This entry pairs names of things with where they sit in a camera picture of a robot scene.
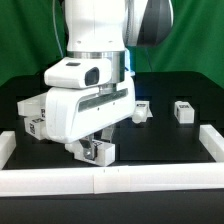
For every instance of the paper sheet with markers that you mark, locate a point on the paper sheet with markers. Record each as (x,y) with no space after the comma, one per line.
(149,113)

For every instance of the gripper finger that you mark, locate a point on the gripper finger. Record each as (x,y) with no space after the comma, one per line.
(89,150)
(107,133)

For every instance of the white U-shaped fence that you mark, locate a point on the white U-shaped fence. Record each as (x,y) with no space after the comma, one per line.
(38,182)

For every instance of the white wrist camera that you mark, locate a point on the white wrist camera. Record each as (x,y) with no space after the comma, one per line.
(78,73)

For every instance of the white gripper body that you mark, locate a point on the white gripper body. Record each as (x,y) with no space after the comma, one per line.
(73,114)

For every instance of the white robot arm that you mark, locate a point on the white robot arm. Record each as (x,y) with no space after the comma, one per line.
(102,29)

